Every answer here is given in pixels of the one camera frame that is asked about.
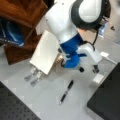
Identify grey jewelry box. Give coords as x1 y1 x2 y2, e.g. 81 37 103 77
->
87 64 120 120

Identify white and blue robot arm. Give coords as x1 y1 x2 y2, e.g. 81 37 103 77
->
45 0 105 72

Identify white spiral notebook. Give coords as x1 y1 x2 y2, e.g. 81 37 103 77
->
30 30 59 74

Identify black pen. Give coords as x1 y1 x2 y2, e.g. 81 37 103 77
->
59 80 74 105

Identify metal binder clips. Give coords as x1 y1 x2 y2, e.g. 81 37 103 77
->
24 66 43 86

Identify small white paper tag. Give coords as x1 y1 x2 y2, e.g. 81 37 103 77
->
93 74 104 84

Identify blue book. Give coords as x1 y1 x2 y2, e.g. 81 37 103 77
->
0 18 24 46

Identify brown wooden shelf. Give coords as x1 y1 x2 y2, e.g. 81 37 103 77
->
0 0 47 65

